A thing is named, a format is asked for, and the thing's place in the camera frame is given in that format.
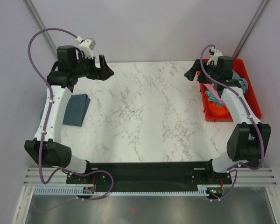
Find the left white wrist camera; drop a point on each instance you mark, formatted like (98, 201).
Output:
(86, 46)

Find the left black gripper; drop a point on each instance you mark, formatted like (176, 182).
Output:
(101, 73)

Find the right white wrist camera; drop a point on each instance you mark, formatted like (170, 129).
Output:
(215, 54)

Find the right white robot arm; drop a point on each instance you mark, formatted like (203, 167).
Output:
(247, 144)

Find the pink t shirt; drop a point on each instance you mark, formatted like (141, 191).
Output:
(210, 87)

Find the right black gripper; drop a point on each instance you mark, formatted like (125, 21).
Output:
(191, 74)

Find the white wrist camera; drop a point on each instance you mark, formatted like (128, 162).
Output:
(86, 46)
(215, 54)

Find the white slotted cable duct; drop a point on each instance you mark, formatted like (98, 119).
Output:
(84, 191)

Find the dark blue-grey t shirt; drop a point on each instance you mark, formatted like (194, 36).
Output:
(76, 110)

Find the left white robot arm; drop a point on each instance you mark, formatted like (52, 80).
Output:
(45, 148)

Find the grey-blue t shirt in bin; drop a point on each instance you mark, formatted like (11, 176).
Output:
(242, 81)

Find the right aluminium frame post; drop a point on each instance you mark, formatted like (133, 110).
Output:
(251, 26)

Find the orange t shirt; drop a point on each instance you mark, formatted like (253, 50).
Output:
(217, 110)

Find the red plastic bin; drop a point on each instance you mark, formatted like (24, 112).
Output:
(240, 69)

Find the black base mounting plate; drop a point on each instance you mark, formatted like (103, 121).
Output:
(146, 176)

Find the teal t shirt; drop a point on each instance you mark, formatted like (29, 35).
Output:
(212, 98)

